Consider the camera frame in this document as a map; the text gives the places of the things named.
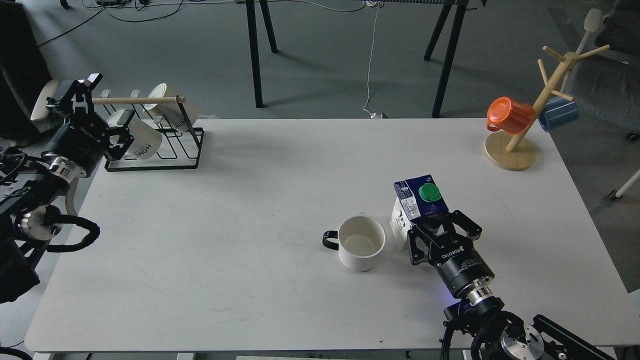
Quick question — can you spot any white mug on rack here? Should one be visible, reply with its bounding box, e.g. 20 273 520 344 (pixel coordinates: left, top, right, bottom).
144 83 201 133
107 109 163 161

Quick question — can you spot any white mug with black handle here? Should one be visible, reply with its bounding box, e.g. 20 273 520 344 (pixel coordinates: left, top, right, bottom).
321 215 387 272

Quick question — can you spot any white cable on floor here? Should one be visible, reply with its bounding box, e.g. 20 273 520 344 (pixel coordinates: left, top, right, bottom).
82 0 385 119

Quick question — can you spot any orange mug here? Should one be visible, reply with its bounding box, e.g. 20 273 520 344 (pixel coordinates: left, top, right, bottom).
486 96 535 136

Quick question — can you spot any wooden mug tree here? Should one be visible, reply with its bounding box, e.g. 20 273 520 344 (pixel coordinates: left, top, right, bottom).
484 44 610 171

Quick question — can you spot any blue mug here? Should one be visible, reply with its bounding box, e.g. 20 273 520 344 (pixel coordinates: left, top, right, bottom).
538 96 579 133

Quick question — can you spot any grey office chair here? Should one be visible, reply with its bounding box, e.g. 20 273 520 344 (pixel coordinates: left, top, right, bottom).
565 0 640 201
1 0 64 141

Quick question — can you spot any black wire mug rack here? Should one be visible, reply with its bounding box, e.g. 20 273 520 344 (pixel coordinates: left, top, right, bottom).
93 96 204 173

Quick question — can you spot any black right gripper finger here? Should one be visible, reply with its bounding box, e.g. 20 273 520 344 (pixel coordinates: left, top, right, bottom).
407 228 426 265
448 210 483 240

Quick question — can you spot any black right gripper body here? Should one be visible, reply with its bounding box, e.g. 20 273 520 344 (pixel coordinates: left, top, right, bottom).
417 222 495 299

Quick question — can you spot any black table legs background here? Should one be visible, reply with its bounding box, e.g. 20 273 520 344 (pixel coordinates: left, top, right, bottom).
245 0 489 118

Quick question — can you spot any grey office chair left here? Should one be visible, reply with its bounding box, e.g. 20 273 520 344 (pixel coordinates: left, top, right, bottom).
1 0 64 141

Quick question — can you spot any blue white milk carton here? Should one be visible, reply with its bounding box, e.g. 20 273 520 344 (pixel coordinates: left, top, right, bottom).
390 174 450 251

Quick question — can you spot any white mug rear on rack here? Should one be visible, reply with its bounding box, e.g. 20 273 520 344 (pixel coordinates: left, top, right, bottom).
144 83 201 133

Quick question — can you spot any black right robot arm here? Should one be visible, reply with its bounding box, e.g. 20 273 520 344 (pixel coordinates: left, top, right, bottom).
407 210 611 360

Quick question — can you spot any white mug front on rack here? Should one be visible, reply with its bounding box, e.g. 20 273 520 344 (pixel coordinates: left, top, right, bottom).
107 109 163 161

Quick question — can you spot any grey office chair right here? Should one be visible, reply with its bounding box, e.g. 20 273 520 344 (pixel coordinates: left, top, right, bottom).
565 0 640 201

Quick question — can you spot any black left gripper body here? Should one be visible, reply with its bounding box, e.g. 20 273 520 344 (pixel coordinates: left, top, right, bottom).
41 80 109 178

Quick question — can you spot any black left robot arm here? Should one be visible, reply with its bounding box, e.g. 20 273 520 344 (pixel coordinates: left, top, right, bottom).
0 73 134 303

